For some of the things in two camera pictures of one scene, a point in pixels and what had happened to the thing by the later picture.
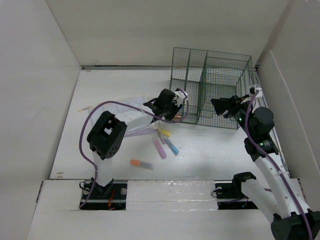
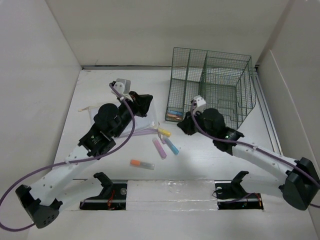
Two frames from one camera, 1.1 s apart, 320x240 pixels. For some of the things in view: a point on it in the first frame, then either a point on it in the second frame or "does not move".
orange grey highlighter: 145,165 does not move
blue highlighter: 172,147 does not move
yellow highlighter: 164,132 does not move
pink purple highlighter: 159,148 does not move
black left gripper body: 169,111 → 126,117
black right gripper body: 239,113 → 191,127
